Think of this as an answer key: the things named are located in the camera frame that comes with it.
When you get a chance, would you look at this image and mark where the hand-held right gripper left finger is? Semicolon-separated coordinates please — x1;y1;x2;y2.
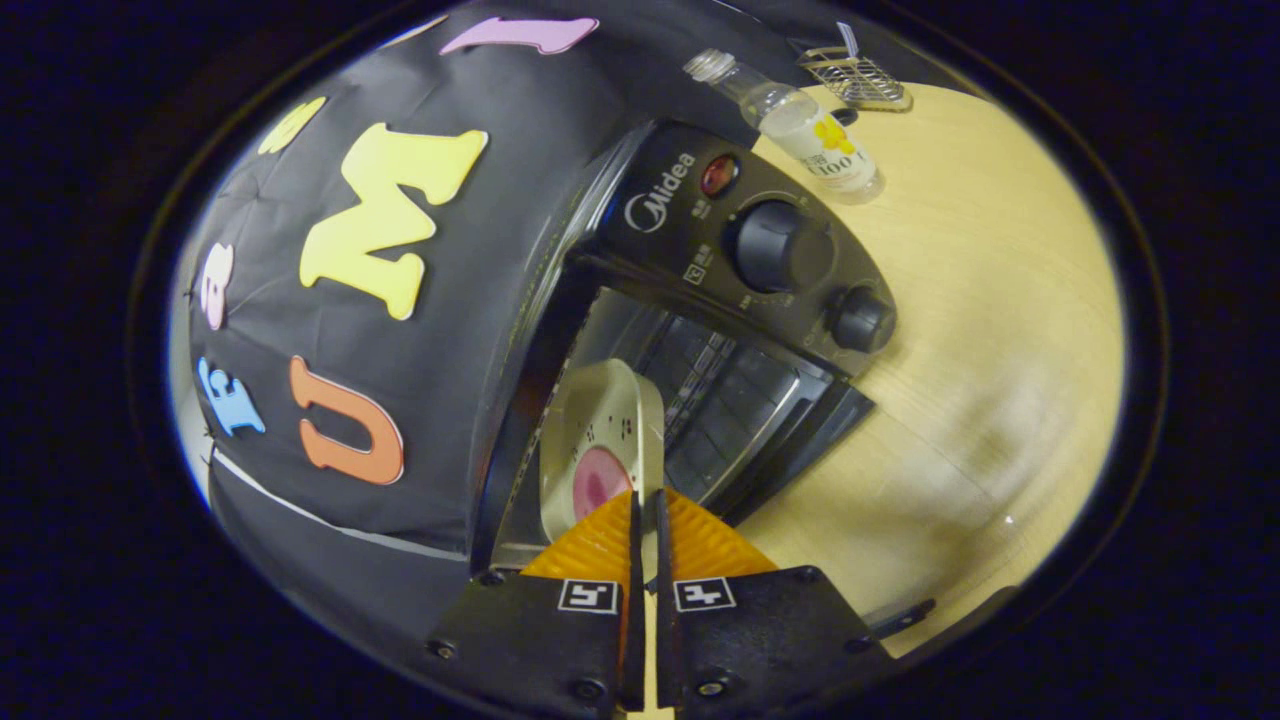
425;488;646;716

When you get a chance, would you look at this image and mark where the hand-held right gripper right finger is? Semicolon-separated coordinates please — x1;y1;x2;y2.
652;488;896;720

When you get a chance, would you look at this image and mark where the pink round food slice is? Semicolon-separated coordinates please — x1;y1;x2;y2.
572;447;634;521

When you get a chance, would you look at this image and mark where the cream square plate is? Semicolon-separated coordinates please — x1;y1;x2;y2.
540;358;666;541

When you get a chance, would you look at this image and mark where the black electric oven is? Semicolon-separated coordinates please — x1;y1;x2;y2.
470;120;898;581

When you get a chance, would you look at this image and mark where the clear bottle yellow label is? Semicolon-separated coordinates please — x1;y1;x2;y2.
683;48;884;204

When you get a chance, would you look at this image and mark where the metal mesh holder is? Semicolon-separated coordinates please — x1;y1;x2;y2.
797;45;913;113

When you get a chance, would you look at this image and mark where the oven wire rack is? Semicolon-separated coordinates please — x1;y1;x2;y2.
640;310;801;501

